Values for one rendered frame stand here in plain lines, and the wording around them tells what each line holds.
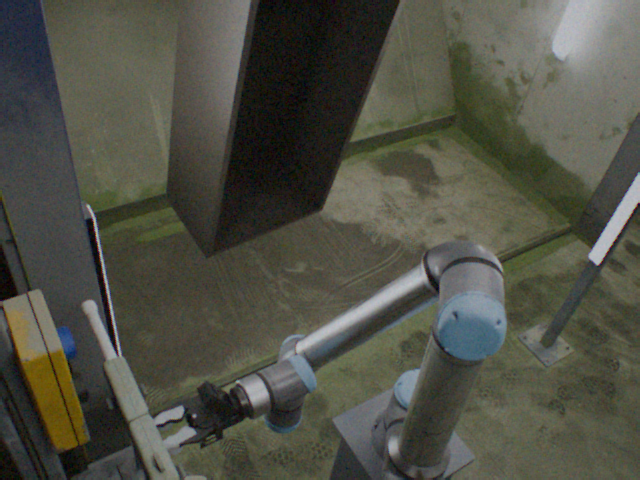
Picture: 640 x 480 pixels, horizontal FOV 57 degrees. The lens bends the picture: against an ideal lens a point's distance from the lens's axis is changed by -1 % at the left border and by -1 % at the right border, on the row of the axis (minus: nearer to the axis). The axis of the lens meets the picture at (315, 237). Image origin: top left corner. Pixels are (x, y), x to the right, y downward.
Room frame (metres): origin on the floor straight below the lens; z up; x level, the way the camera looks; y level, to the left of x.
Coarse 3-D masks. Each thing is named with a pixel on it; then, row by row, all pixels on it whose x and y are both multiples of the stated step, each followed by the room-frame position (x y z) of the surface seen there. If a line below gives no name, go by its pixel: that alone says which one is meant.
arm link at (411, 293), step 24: (432, 264) 0.84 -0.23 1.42; (384, 288) 0.88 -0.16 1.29; (408, 288) 0.84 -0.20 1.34; (432, 288) 0.81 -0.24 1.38; (360, 312) 0.86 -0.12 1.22; (384, 312) 0.84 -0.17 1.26; (408, 312) 0.83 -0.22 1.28; (312, 336) 0.88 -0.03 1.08; (336, 336) 0.85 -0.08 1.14; (360, 336) 0.83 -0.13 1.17; (312, 360) 0.84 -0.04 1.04
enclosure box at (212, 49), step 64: (192, 0) 1.70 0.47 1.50; (256, 0) 1.50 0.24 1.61; (320, 0) 2.18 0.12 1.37; (384, 0) 1.97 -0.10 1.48; (192, 64) 1.71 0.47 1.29; (256, 64) 2.05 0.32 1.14; (320, 64) 2.17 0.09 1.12; (192, 128) 1.72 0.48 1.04; (256, 128) 2.15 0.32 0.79; (320, 128) 2.13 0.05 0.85; (192, 192) 1.73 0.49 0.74; (256, 192) 2.06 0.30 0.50; (320, 192) 2.09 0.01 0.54
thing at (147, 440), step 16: (96, 320) 0.79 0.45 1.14; (96, 336) 0.75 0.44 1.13; (112, 352) 0.71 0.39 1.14; (112, 368) 0.67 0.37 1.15; (128, 368) 0.68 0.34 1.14; (112, 384) 0.63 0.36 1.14; (128, 384) 0.64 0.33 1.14; (128, 400) 0.60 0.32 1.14; (128, 416) 0.57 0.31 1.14; (144, 416) 0.57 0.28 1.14; (144, 432) 0.54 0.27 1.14; (144, 448) 0.51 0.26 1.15; (160, 448) 0.51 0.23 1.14; (144, 464) 0.48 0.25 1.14; (160, 464) 0.48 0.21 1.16
